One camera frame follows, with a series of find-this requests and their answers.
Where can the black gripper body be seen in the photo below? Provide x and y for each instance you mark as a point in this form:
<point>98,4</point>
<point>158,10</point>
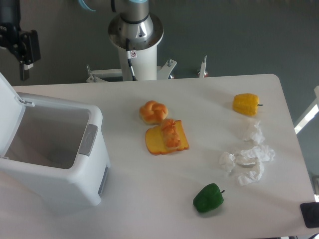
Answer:
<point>10,27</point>

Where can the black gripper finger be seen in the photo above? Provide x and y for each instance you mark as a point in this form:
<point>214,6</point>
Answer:
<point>29,52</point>

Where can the white trash can lid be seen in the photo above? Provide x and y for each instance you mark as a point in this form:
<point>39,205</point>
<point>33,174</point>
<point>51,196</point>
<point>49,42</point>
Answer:
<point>12,109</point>

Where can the white trash can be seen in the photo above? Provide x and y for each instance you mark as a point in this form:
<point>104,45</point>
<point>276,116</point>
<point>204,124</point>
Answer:
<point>58,151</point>

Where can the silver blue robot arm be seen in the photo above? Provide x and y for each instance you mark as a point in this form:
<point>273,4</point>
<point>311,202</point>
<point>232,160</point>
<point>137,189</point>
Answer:
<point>135,23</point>

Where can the braided bread roll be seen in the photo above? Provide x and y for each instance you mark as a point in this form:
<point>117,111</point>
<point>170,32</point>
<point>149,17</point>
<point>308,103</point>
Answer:
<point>153,112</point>

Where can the yellow toast slice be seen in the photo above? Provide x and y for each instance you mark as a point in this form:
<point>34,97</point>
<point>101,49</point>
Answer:
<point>155,144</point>

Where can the orange croissant pastry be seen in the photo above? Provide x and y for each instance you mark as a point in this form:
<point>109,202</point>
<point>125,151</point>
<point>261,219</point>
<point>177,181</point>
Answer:
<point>169,134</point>

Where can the yellow bell pepper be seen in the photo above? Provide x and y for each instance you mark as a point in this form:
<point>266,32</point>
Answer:
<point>246,104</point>

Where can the small crumpled white paper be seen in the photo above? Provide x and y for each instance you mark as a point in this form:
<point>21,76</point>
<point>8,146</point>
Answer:
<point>226,161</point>

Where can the green bell pepper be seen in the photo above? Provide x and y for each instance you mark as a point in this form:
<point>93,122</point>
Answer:
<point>209,198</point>

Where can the upper crumpled white paper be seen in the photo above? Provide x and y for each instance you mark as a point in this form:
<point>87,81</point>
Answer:
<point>254,133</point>

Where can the large crumpled white paper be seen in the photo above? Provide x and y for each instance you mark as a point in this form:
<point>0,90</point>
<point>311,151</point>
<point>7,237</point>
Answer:
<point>253,160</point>

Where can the black device at table edge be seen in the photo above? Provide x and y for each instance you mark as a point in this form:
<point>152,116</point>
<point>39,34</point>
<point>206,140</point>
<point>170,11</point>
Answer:
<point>310,213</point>

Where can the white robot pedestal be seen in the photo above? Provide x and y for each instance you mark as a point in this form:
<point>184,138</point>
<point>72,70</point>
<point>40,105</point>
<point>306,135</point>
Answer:
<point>137,46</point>

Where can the white frame at right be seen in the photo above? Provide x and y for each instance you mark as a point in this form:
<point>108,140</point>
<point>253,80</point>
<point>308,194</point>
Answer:
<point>311,111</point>

